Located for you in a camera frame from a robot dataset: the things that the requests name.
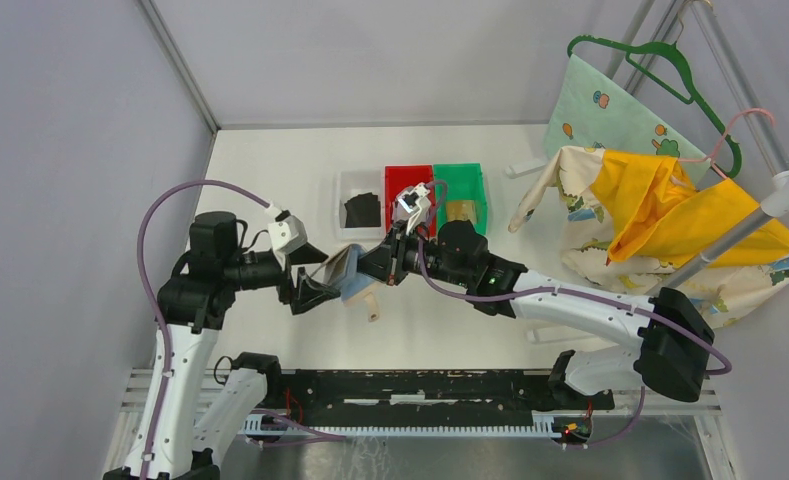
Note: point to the clear plastic box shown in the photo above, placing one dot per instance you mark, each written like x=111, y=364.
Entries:
x=523, y=168

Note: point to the green patterned cloth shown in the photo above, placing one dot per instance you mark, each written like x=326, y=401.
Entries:
x=593, y=111

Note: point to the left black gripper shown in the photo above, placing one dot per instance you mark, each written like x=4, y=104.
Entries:
x=304, y=254

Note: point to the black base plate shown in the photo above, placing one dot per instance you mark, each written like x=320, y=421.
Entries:
x=424, y=398

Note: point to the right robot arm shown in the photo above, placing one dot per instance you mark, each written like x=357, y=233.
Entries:
x=660, y=342

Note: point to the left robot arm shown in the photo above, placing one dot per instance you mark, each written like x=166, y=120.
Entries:
x=172, y=442

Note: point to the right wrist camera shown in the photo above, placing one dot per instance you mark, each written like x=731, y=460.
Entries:
x=414, y=206

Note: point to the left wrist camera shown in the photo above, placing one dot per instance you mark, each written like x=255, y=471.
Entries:
x=287, y=234

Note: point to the white plastic bin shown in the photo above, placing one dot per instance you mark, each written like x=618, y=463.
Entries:
x=349, y=183

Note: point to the beige card holder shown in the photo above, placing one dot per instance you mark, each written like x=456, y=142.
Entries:
x=355, y=289

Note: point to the dinosaur print cloth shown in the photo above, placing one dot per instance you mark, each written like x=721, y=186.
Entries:
x=730, y=288

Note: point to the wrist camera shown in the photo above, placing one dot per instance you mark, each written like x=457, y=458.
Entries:
x=414, y=206
x=287, y=234

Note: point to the black cards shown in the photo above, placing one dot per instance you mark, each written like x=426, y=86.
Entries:
x=363, y=211

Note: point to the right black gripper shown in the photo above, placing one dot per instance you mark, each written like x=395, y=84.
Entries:
x=378, y=262

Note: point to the metal rack pole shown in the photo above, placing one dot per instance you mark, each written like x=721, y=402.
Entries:
x=774, y=206

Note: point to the yellow cloth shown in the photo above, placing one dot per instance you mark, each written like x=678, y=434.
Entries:
x=657, y=212

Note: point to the gold card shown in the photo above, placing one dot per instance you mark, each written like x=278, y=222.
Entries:
x=461, y=210

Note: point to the green plastic bin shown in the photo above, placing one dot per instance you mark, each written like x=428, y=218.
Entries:
x=465, y=182

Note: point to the green clothes hanger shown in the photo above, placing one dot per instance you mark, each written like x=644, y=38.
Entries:
x=672, y=55

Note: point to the red plastic bin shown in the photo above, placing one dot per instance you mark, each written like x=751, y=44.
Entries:
x=398, y=178

